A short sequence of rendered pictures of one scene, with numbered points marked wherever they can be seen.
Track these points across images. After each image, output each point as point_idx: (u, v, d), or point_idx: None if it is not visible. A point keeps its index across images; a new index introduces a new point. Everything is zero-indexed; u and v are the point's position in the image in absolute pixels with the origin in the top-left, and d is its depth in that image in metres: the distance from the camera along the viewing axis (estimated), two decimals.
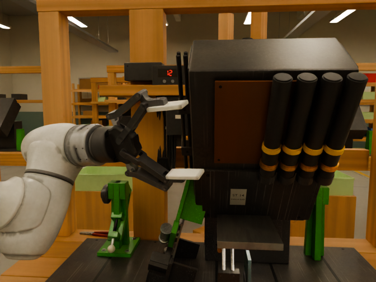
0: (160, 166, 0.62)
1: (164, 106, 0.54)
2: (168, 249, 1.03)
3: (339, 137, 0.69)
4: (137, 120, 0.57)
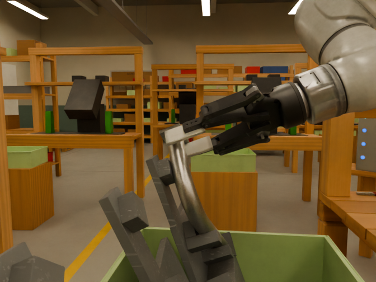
0: (226, 139, 0.56)
1: (182, 126, 0.55)
2: None
3: None
4: (222, 114, 0.54)
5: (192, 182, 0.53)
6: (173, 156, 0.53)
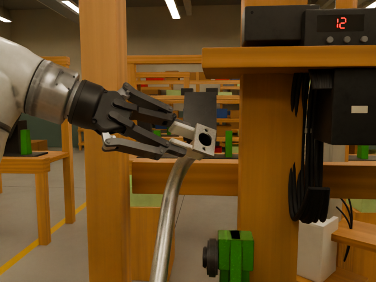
0: None
1: (191, 127, 0.56)
2: None
3: None
4: (153, 116, 0.54)
5: (177, 167, 0.61)
6: None
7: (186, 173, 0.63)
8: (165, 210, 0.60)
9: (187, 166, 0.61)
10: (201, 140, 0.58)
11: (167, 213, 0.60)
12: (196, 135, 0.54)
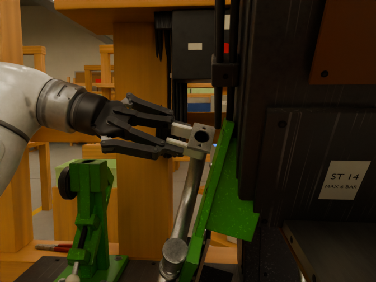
0: (149, 141, 0.56)
1: (191, 128, 0.57)
2: None
3: None
4: (151, 118, 0.57)
5: (188, 172, 0.61)
6: None
7: (200, 178, 0.61)
8: (179, 216, 0.59)
9: (197, 169, 0.60)
10: (203, 139, 0.57)
11: (179, 219, 0.58)
12: (191, 133, 0.54)
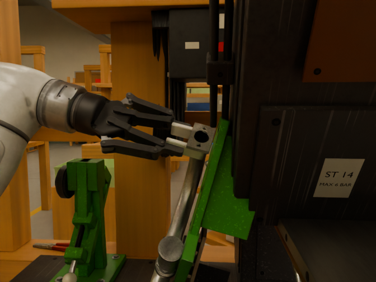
0: None
1: (191, 128, 0.57)
2: None
3: None
4: (151, 118, 0.57)
5: (188, 172, 0.61)
6: None
7: (198, 178, 0.61)
8: (176, 215, 0.59)
9: (196, 169, 0.60)
10: (203, 139, 0.57)
11: (177, 217, 0.59)
12: (191, 132, 0.54)
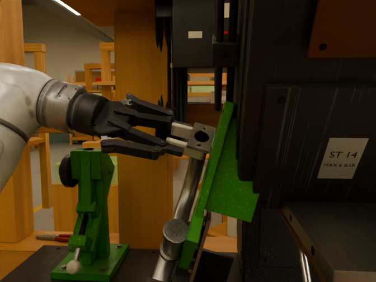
0: (149, 141, 0.56)
1: (191, 128, 0.57)
2: (178, 271, 0.52)
3: None
4: (151, 118, 0.57)
5: (187, 172, 0.61)
6: None
7: (198, 178, 0.61)
8: (176, 215, 0.59)
9: (196, 170, 0.60)
10: (203, 139, 0.57)
11: (176, 219, 0.58)
12: (191, 132, 0.54)
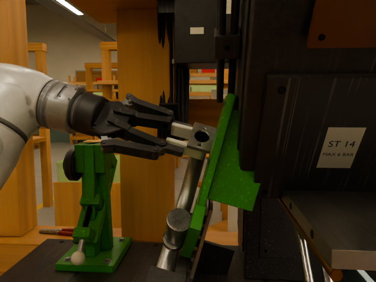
0: (149, 141, 0.56)
1: (191, 128, 0.57)
2: (181, 261, 0.53)
3: None
4: (151, 119, 0.57)
5: (187, 172, 0.61)
6: None
7: (198, 178, 0.61)
8: None
9: (196, 170, 0.60)
10: (203, 139, 0.57)
11: None
12: (191, 132, 0.54)
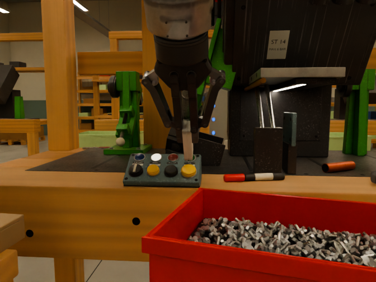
0: (182, 108, 0.52)
1: (191, 145, 0.55)
2: None
3: None
4: (189, 111, 0.50)
5: None
6: None
7: None
8: None
9: None
10: None
11: None
12: None
